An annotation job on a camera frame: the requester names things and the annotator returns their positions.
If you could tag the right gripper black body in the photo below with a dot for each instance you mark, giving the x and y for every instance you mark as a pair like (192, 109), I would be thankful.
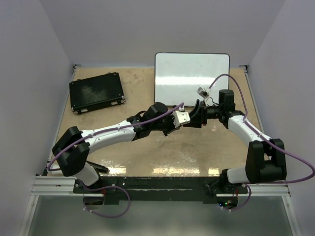
(212, 112)

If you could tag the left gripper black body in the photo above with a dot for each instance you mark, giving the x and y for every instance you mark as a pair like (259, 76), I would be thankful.
(167, 125)

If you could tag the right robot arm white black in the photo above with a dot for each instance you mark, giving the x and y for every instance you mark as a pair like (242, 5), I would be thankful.
(264, 163)

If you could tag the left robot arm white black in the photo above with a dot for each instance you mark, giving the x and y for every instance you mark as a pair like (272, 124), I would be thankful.
(72, 149)

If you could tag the black white eraser tool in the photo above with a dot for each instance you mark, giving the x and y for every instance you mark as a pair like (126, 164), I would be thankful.
(101, 169)

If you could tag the black flat case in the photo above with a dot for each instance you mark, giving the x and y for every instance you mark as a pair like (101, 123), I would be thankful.
(96, 93)

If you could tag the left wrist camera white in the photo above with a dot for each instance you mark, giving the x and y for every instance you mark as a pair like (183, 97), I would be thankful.
(180, 118)

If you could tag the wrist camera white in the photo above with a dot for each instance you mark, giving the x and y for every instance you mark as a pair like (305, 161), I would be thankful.
(180, 118)
(205, 95)

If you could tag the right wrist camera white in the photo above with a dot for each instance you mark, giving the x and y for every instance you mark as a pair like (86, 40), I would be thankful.
(205, 95)

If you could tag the white whiteboard with dark frame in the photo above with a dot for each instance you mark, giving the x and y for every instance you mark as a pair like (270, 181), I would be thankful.
(178, 76)

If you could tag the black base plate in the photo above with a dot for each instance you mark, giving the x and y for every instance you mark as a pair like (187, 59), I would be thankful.
(178, 189)

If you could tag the aluminium front rail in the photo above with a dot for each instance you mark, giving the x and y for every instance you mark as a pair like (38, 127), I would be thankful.
(63, 186)

